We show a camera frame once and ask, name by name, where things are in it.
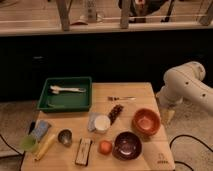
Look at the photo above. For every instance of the purple bowl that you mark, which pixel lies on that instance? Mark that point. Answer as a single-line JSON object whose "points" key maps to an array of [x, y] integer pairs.
{"points": [[127, 146]]}

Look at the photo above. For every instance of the green plastic tray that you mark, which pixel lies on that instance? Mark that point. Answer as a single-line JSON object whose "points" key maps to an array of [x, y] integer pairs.
{"points": [[50, 102]]}

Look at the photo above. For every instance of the blue sponge cloth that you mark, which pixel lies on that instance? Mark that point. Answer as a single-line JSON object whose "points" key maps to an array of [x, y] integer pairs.
{"points": [[40, 130]]}

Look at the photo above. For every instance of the dark rectangular box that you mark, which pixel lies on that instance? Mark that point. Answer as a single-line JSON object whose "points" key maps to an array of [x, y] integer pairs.
{"points": [[83, 151]]}

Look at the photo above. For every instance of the yellow banana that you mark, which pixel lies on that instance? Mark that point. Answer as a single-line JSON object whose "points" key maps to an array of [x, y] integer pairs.
{"points": [[45, 147]]}

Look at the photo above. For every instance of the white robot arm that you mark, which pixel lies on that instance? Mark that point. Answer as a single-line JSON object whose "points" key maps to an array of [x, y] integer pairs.
{"points": [[184, 82]]}

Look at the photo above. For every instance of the white round cup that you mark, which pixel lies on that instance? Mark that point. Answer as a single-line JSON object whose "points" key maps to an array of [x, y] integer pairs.
{"points": [[102, 123]]}

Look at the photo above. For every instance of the green plastic cup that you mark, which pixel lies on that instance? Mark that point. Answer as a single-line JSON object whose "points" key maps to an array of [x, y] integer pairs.
{"points": [[29, 144]]}

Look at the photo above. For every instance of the small metal cup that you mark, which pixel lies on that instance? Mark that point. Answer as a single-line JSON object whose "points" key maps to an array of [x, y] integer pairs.
{"points": [[65, 137]]}

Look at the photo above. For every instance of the orange bowl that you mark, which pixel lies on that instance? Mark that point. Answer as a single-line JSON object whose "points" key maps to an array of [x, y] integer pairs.
{"points": [[146, 121]]}

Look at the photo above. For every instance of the orange fruit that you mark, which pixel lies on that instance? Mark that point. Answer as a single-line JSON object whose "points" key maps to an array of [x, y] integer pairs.
{"points": [[105, 147]]}

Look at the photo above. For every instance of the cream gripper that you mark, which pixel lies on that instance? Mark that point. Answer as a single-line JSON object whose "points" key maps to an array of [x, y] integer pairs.
{"points": [[167, 114]]}

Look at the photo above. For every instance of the white brush in tray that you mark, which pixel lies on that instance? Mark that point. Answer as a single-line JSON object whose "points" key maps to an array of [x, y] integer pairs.
{"points": [[57, 89]]}

